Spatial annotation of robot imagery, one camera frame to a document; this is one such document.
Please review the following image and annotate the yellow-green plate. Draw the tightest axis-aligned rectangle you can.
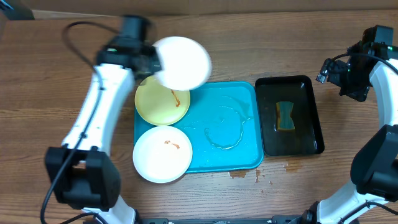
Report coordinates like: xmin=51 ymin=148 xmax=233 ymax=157
xmin=134 ymin=77 xmax=191 ymax=126

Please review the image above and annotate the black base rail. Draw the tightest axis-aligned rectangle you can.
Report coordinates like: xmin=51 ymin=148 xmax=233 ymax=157
xmin=134 ymin=215 xmax=310 ymax=224

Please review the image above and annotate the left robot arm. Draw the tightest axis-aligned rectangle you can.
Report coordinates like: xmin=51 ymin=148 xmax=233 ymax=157
xmin=40 ymin=34 xmax=161 ymax=223

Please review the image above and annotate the black rectangular water tray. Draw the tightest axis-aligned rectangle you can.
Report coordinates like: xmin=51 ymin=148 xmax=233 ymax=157
xmin=255 ymin=75 xmax=325 ymax=157

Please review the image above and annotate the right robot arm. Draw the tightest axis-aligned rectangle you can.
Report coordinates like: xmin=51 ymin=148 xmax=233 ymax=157
xmin=291 ymin=42 xmax=397 ymax=223

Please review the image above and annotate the yellow green sponge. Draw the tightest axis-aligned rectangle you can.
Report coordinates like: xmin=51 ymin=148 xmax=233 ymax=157
xmin=276 ymin=101 xmax=295 ymax=131

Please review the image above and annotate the white plate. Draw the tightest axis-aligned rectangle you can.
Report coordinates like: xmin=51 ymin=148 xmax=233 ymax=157
xmin=132 ymin=126 xmax=193 ymax=184
xmin=154 ymin=36 xmax=212 ymax=91

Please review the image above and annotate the teal plastic tray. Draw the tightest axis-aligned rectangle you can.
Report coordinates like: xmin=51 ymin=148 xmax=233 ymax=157
xmin=134 ymin=81 xmax=263 ymax=173

